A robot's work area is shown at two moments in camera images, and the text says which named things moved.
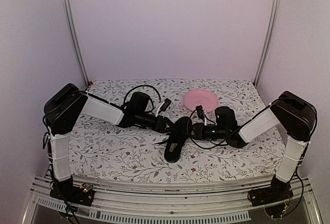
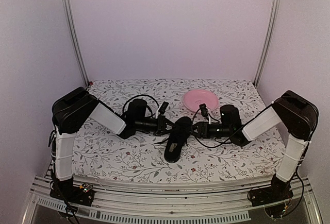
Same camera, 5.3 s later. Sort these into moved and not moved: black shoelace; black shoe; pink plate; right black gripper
Moved: black shoelace
Not moved: right black gripper; black shoe; pink plate
